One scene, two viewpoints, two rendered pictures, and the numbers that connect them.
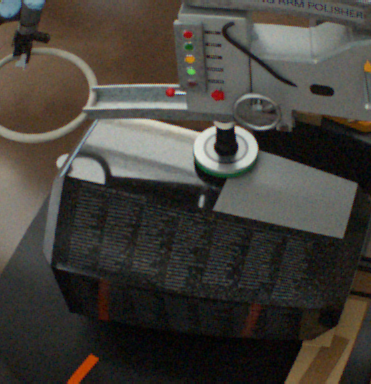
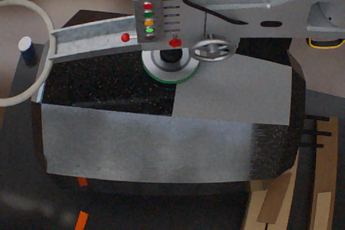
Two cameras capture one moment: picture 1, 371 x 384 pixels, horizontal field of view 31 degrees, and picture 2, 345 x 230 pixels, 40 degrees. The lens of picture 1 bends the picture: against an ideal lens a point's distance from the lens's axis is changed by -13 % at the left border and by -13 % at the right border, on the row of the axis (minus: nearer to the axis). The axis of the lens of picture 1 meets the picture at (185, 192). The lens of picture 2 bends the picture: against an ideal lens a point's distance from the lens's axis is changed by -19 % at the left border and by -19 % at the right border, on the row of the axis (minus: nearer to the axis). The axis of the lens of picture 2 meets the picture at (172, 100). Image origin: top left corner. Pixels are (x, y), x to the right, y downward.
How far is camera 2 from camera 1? 84 cm
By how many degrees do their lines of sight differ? 21
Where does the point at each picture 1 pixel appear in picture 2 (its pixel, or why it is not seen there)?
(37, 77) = not seen: outside the picture
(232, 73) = (188, 23)
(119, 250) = (98, 156)
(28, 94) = not seen: outside the picture
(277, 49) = not seen: outside the picture
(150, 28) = not seen: outside the picture
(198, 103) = (153, 46)
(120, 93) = (75, 32)
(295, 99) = (245, 31)
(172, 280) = (146, 173)
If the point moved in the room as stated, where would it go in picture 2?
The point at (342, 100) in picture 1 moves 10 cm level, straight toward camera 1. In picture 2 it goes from (288, 27) to (292, 54)
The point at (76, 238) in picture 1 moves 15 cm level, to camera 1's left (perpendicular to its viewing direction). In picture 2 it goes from (61, 150) to (34, 158)
